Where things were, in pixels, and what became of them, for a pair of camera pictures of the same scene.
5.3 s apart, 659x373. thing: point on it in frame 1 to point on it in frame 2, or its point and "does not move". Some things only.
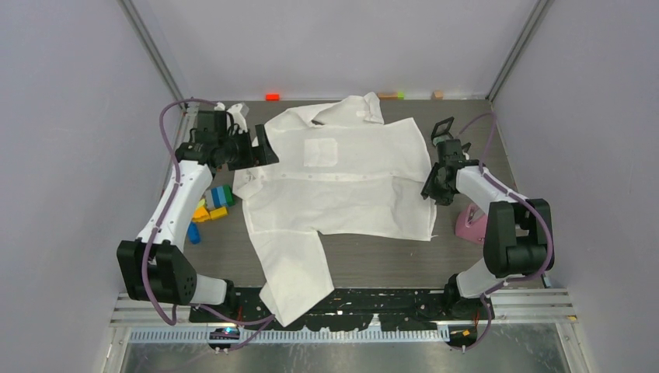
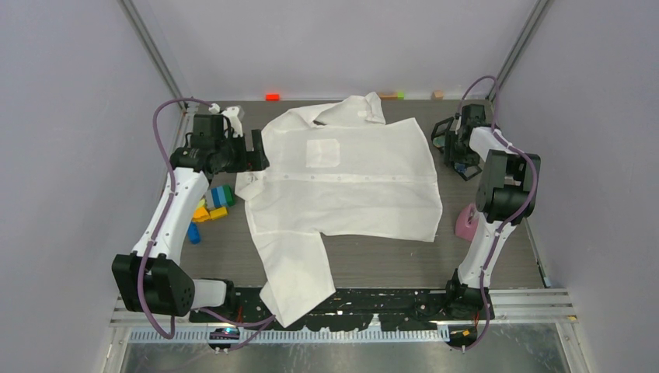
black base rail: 426,309 does not move
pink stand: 471,223 does not move
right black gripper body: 434,188 to 455,151
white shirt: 341,169 does not move
